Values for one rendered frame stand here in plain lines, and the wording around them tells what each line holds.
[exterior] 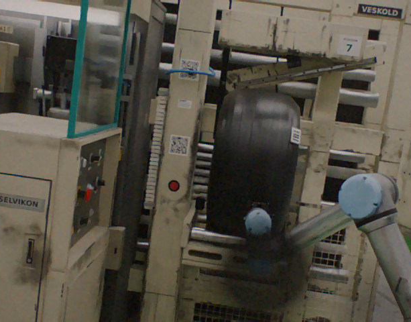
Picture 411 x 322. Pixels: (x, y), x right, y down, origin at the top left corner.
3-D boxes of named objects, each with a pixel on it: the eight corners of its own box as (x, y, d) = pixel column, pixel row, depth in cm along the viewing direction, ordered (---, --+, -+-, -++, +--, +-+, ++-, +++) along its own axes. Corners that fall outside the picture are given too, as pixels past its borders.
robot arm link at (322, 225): (396, 164, 178) (271, 235, 203) (383, 165, 169) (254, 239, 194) (417, 199, 174) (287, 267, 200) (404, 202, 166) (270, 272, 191)
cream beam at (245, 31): (217, 43, 250) (222, 8, 249) (220, 48, 275) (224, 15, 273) (364, 63, 247) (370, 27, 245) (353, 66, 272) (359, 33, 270)
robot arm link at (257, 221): (246, 239, 179) (245, 211, 179) (245, 235, 190) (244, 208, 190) (272, 239, 179) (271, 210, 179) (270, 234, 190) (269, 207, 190)
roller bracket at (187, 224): (179, 247, 224) (182, 222, 223) (189, 224, 263) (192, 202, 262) (188, 249, 224) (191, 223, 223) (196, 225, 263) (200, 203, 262)
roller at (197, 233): (190, 224, 230) (188, 234, 232) (188, 230, 226) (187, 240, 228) (280, 237, 228) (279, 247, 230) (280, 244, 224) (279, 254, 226)
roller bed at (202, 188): (165, 204, 274) (174, 139, 270) (170, 198, 289) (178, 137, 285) (208, 210, 273) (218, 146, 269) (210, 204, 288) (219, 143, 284)
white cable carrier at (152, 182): (143, 208, 236) (159, 87, 230) (145, 206, 241) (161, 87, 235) (154, 210, 236) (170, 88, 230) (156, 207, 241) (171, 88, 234)
